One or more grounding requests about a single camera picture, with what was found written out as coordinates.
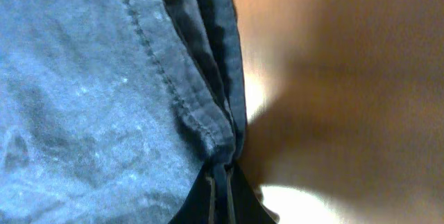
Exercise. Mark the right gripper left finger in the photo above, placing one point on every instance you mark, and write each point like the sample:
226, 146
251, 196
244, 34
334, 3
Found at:
199, 206

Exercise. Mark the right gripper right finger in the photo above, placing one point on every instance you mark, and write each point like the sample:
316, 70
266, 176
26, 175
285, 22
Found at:
243, 205

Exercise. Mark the dark navy blue shorts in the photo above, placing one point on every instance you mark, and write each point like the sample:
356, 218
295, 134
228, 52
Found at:
110, 108

